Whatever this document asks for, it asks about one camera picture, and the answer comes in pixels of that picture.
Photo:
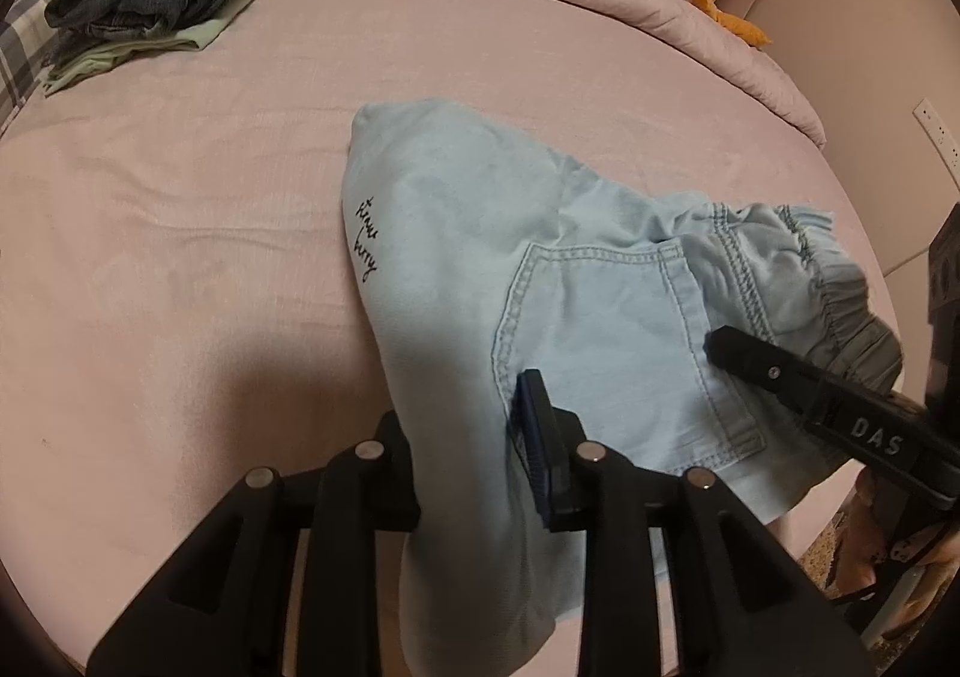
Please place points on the pink bed sheet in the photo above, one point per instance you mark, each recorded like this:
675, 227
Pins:
187, 234

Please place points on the plaid pillow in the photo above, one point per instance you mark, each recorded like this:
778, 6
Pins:
15, 58

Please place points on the folded pale green pants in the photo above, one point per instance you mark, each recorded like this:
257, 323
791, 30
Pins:
150, 43

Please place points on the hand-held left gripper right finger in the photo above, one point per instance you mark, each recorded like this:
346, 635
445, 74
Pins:
534, 433

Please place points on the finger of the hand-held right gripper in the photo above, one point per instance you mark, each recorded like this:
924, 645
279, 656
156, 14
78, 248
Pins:
825, 399

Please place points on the white wall socket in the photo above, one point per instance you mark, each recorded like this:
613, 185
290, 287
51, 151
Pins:
937, 133

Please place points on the person's right hand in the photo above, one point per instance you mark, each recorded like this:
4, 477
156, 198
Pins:
870, 534

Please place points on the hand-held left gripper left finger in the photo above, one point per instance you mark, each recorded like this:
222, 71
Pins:
390, 471

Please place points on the light blue denim pants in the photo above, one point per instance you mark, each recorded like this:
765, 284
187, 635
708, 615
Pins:
465, 234

